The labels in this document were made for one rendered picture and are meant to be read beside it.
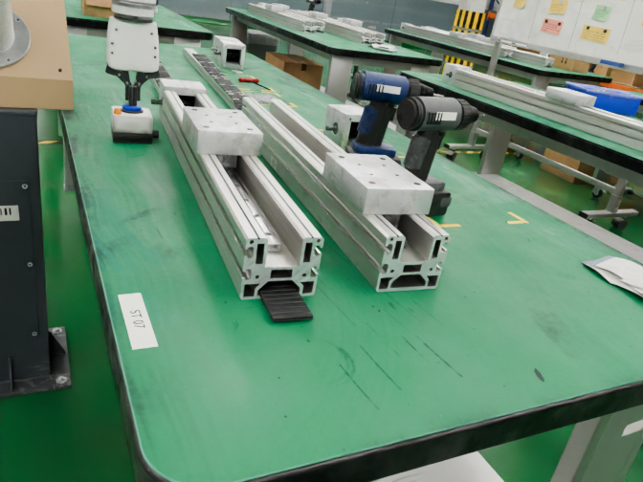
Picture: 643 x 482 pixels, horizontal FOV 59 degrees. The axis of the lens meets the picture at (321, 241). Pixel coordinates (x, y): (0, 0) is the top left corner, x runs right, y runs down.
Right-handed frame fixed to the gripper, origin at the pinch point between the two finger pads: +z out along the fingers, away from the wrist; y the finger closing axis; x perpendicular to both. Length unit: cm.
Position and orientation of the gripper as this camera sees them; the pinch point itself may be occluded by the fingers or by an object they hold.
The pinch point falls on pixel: (132, 95)
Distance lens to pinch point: 129.8
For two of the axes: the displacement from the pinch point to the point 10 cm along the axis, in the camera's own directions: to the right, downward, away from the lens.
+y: -9.2, 0.2, -3.8
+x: 3.5, 4.4, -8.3
